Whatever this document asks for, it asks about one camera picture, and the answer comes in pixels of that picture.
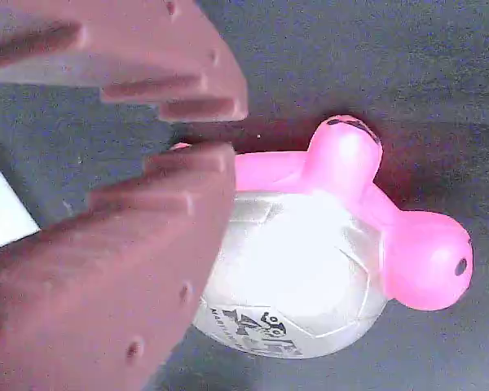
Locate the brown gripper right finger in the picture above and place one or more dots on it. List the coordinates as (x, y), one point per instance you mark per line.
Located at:
(138, 49)

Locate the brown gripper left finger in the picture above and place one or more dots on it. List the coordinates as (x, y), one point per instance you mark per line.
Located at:
(106, 285)

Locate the pink red object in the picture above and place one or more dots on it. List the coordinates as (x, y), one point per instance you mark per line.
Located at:
(301, 252)

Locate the white plastic basket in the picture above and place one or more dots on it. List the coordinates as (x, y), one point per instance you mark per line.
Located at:
(4, 207)

